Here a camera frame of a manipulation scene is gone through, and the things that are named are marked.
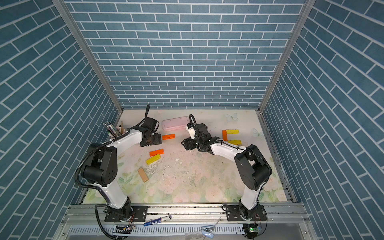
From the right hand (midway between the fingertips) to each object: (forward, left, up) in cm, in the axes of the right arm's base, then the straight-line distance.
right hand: (187, 141), depth 91 cm
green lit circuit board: (-40, -38, -9) cm, 56 cm away
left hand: (+1, +20, -4) cm, 20 cm away
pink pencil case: (+18, +12, -6) cm, 22 cm away
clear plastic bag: (-43, -14, -8) cm, 46 cm away
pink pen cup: (+3, +46, 0) cm, 46 cm away
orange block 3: (-5, +20, -9) cm, 23 cm away
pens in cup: (+2, +47, +4) cm, 47 cm away
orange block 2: (+13, -24, -10) cm, 29 cm away
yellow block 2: (-9, +22, -9) cm, 25 cm away
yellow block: (+17, -30, -9) cm, 35 cm away
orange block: (+7, +15, -7) cm, 18 cm away
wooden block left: (-19, +25, -9) cm, 33 cm away
